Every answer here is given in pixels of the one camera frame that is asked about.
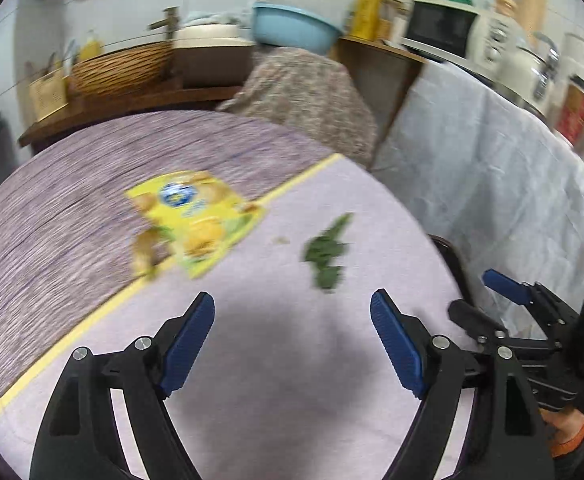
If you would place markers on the brass faucet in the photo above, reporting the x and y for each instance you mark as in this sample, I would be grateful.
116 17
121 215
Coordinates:
170 22

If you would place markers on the woven basket sink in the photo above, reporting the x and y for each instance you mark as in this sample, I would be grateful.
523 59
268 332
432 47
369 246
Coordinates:
123 71

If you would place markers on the green vegetable scrap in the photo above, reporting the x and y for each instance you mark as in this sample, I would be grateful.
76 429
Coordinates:
323 250

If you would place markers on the light blue basin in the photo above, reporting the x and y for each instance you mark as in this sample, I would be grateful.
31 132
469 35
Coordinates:
278 25

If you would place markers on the white cloth cover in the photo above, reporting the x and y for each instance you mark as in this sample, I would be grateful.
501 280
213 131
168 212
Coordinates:
495 182

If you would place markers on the yellow box package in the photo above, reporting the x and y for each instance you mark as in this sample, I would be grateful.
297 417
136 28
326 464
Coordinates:
364 22

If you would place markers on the white kettle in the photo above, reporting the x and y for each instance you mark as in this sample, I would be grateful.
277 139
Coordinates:
527 78

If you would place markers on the utensil holder box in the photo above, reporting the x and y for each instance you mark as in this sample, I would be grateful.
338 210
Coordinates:
47 93

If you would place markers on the red paper cup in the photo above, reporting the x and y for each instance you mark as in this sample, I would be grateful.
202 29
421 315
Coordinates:
570 123

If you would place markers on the yellow soap bottle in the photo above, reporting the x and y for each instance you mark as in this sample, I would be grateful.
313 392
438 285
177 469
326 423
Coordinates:
92 48

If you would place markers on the yellow snack packet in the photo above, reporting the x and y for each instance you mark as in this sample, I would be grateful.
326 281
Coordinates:
198 216

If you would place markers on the wooden counter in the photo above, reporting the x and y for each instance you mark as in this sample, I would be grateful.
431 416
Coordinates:
83 113

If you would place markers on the brown white rice cooker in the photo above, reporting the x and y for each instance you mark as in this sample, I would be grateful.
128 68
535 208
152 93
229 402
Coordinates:
212 55

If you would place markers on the white microwave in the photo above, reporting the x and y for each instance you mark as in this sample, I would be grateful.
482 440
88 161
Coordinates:
440 26

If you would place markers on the dark trash bin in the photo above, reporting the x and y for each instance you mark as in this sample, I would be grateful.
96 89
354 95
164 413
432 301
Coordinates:
454 265

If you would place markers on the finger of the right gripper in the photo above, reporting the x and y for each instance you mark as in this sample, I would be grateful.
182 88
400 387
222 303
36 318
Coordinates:
477 325
541 303

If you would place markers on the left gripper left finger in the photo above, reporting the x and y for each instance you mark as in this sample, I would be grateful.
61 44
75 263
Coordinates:
78 437

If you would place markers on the person hand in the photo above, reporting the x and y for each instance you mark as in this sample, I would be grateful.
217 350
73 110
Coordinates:
567 431

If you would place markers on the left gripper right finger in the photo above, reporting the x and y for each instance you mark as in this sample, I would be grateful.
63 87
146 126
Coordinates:
506 436

